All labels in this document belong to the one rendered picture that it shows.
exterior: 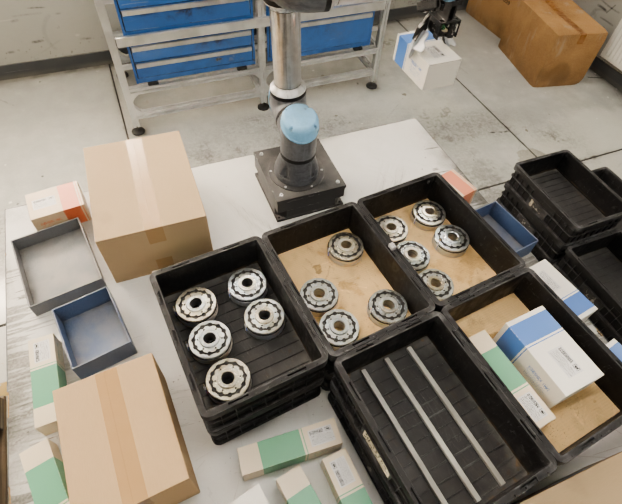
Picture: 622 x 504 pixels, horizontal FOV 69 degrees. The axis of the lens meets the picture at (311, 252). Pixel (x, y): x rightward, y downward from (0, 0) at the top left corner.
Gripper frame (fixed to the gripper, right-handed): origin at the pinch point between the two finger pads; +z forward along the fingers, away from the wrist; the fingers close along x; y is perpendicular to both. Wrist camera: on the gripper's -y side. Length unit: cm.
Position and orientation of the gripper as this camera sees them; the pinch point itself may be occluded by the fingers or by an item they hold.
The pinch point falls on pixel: (426, 53)
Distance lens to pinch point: 166.3
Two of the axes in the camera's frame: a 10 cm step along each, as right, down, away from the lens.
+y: 3.8, 7.5, -5.4
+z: -0.6, 6.0, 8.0
